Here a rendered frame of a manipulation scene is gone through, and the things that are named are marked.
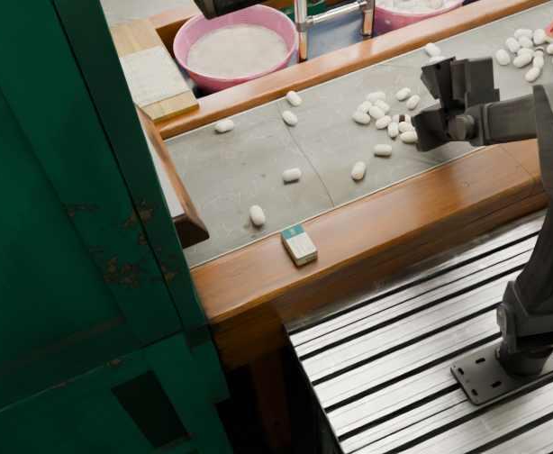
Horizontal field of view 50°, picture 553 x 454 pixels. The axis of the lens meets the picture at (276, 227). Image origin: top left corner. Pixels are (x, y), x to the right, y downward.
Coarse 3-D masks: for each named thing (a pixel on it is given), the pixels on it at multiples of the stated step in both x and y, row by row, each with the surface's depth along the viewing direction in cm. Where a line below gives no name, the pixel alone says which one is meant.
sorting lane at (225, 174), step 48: (480, 48) 123; (336, 96) 117; (192, 144) 112; (240, 144) 111; (288, 144) 110; (336, 144) 109; (384, 144) 108; (192, 192) 104; (240, 192) 103; (288, 192) 103; (336, 192) 102; (240, 240) 97
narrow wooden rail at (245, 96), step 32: (480, 0) 130; (512, 0) 129; (544, 0) 131; (416, 32) 124; (448, 32) 125; (320, 64) 120; (352, 64) 120; (224, 96) 115; (256, 96) 115; (160, 128) 111; (192, 128) 113
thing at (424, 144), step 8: (416, 120) 98; (448, 120) 95; (416, 128) 99; (424, 128) 99; (448, 128) 94; (424, 136) 99; (432, 136) 100; (440, 136) 98; (448, 136) 96; (424, 144) 100; (432, 144) 100; (440, 144) 100
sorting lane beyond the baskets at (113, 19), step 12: (108, 0) 144; (120, 0) 144; (132, 0) 143; (144, 0) 143; (156, 0) 142; (168, 0) 142; (180, 0) 142; (192, 0) 141; (108, 12) 141; (120, 12) 140; (132, 12) 140; (144, 12) 140; (156, 12) 139; (108, 24) 138; (120, 24) 137
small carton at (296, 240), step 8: (296, 224) 93; (280, 232) 92; (288, 232) 92; (296, 232) 92; (304, 232) 92; (288, 240) 91; (296, 240) 91; (304, 240) 91; (288, 248) 91; (296, 248) 90; (304, 248) 90; (312, 248) 90; (296, 256) 89; (304, 256) 89; (312, 256) 90; (296, 264) 90
